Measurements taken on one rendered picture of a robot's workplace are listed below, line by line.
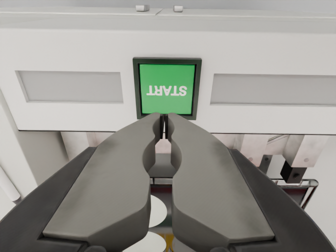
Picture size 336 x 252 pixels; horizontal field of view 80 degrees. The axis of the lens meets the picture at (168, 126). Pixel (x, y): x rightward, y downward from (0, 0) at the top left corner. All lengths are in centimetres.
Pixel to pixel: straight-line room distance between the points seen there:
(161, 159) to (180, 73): 26
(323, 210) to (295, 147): 32
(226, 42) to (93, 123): 14
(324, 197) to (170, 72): 50
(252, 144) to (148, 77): 18
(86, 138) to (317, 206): 53
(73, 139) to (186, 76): 19
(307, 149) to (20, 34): 35
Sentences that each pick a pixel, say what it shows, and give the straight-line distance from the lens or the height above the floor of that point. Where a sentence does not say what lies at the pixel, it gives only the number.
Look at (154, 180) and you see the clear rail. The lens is 33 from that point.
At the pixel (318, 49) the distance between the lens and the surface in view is 21.
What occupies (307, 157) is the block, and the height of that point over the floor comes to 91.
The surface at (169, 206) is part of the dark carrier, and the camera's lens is 38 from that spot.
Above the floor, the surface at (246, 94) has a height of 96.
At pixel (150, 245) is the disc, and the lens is 49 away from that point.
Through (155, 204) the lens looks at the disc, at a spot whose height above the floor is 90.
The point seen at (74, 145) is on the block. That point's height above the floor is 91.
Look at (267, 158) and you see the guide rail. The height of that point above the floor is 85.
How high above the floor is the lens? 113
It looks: 59 degrees down
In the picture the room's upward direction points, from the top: 180 degrees counter-clockwise
